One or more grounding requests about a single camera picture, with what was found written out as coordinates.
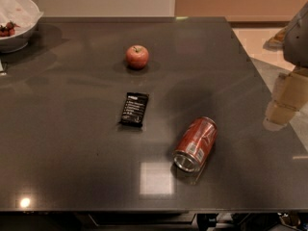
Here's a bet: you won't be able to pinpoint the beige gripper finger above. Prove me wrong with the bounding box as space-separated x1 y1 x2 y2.
263 66 308 131

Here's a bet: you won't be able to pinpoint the red coke can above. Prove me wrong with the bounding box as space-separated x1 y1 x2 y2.
173 116 218 173

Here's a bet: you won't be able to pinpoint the red apple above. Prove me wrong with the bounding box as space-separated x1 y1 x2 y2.
125 45 149 70

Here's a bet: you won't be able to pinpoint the black snack bar wrapper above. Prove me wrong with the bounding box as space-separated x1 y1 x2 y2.
120 92 149 127

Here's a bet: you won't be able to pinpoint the white bowl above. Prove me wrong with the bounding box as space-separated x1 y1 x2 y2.
0 22 38 53

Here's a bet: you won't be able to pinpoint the white napkin in bowl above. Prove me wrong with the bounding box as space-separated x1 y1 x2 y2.
0 0 43 27

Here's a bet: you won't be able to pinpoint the red strawberries in bowl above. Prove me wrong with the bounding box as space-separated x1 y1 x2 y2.
0 21 17 38

